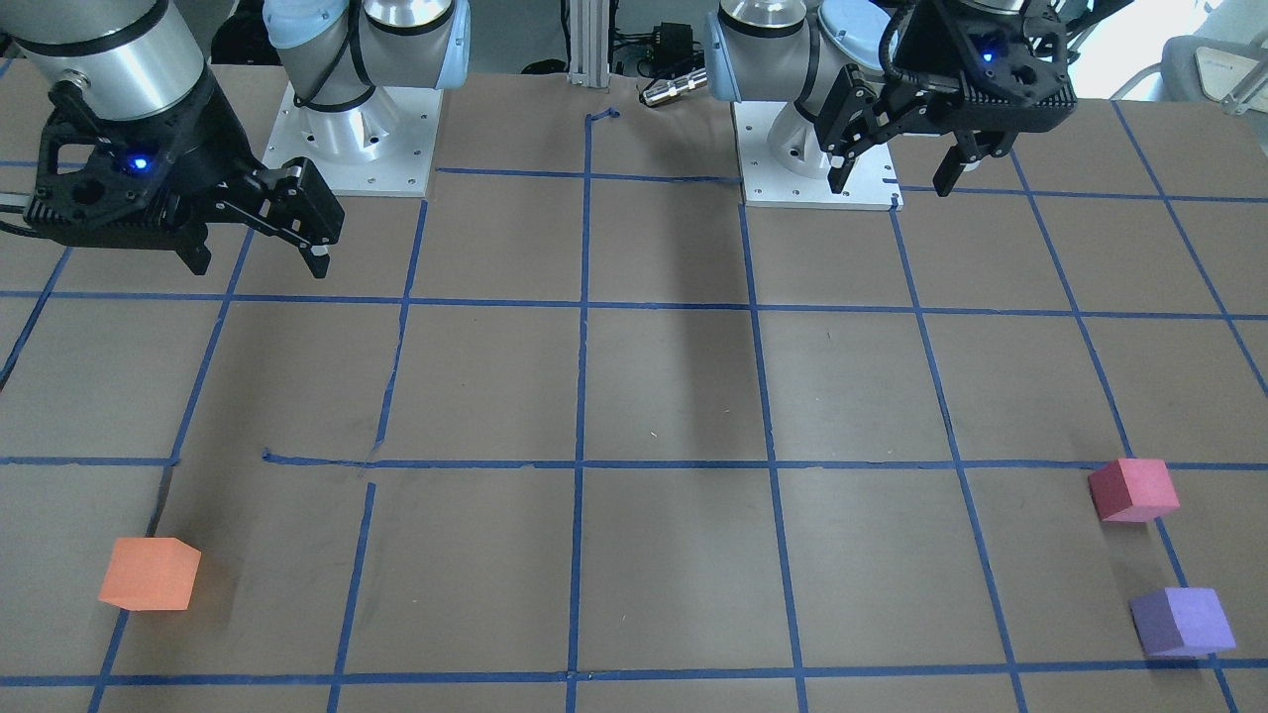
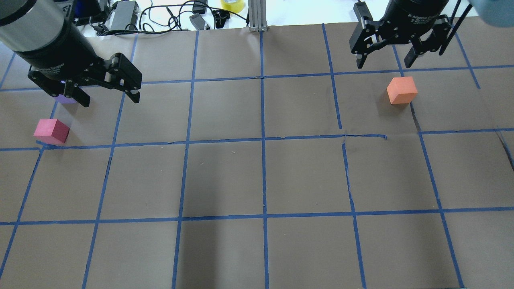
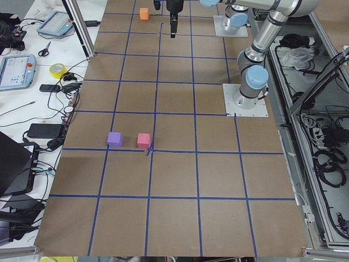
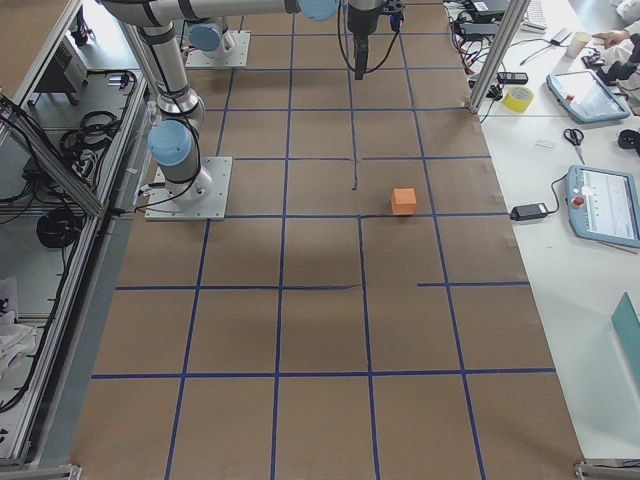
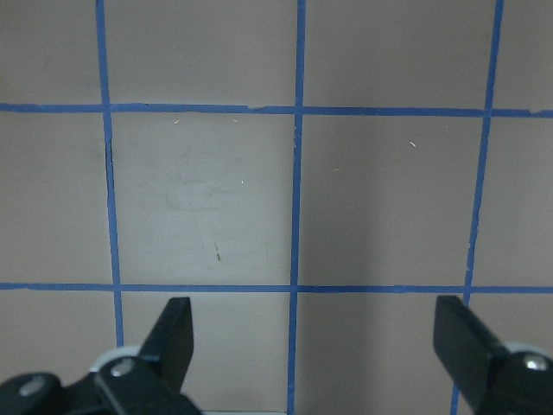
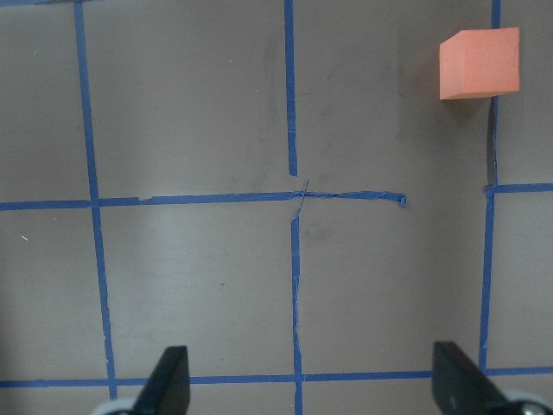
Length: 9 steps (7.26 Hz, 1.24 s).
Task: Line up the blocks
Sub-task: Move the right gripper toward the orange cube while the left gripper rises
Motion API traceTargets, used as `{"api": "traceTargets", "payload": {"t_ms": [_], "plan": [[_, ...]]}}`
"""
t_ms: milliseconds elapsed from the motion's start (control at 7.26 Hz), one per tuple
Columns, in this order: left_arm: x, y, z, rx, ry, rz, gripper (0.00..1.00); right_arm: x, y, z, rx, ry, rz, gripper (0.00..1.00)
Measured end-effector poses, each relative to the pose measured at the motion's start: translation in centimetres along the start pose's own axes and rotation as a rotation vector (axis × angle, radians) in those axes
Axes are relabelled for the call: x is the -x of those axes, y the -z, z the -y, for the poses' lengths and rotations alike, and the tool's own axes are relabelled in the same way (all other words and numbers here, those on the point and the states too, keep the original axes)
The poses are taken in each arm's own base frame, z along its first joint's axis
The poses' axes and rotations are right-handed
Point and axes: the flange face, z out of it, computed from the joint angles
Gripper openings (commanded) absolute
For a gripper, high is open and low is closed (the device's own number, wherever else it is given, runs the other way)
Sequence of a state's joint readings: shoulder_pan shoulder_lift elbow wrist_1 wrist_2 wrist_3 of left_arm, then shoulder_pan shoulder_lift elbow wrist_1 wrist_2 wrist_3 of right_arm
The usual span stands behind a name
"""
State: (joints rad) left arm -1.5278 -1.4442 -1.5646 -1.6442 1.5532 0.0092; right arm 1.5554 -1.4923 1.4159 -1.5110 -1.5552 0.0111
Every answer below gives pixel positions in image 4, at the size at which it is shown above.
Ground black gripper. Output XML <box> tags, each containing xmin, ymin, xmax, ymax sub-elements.
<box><xmin>347</xmin><ymin>0</ymin><xmax>376</xmax><ymax>80</ymax></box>

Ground orange foam cube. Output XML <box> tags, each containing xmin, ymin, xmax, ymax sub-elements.
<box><xmin>391</xmin><ymin>188</ymin><xmax>417</xmax><ymax>216</ymax></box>

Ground person hand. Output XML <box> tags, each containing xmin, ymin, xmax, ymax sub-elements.
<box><xmin>592</xmin><ymin>29</ymin><xmax>630</xmax><ymax>49</ymax></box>

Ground black phone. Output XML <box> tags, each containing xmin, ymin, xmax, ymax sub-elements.
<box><xmin>496</xmin><ymin>71</ymin><xmax>529</xmax><ymax>85</ymax></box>

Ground yellow tape roll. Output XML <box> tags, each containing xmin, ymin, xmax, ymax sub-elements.
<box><xmin>503</xmin><ymin>85</ymin><xmax>534</xmax><ymax>113</ymax></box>

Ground paper cup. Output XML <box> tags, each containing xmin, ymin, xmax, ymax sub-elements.
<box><xmin>565</xmin><ymin>31</ymin><xmax>592</xmax><ymax>59</ymax></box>

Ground far teach pendant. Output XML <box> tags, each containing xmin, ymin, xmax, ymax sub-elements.
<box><xmin>546</xmin><ymin>70</ymin><xmax>631</xmax><ymax>123</ymax></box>

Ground teach pendant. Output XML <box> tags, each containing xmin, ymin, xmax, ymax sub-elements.
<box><xmin>565</xmin><ymin>165</ymin><xmax>639</xmax><ymax>248</ymax></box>
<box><xmin>546</xmin><ymin>70</ymin><xmax>631</xmax><ymax>123</ymax></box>

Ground black power adapter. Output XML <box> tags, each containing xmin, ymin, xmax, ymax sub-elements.
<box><xmin>509</xmin><ymin>203</ymin><xmax>550</xmax><ymax>221</ymax></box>

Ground brown grid mat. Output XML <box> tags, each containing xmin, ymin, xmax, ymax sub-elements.
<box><xmin>71</xmin><ymin>1</ymin><xmax>580</xmax><ymax>479</ymax></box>

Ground near teach pendant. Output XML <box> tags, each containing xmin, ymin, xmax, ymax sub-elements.
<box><xmin>565</xmin><ymin>165</ymin><xmax>639</xmax><ymax>248</ymax></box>

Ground aluminium side rack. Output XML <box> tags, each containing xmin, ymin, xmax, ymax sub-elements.
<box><xmin>1</xmin><ymin>1</ymin><xmax>148</xmax><ymax>473</ymax></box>

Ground teal board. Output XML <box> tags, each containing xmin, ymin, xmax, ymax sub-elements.
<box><xmin>611</xmin><ymin>292</ymin><xmax>640</xmax><ymax>378</ymax></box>

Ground aluminium frame post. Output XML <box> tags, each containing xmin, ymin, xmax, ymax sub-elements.
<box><xmin>467</xmin><ymin>0</ymin><xmax>530</xmax><ymax>114</ymax></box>

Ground black handled scissors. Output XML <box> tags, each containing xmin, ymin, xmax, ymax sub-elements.
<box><xmin>563</xmin><ymin>128</ymin><xmax>585</xmax><ymax>165</ymax></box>

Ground coiled black cables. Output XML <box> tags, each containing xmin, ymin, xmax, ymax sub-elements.
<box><xmin>60</xmin><ymin>110</ymin><xmax>121</xmax><ymax>177</ymax></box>

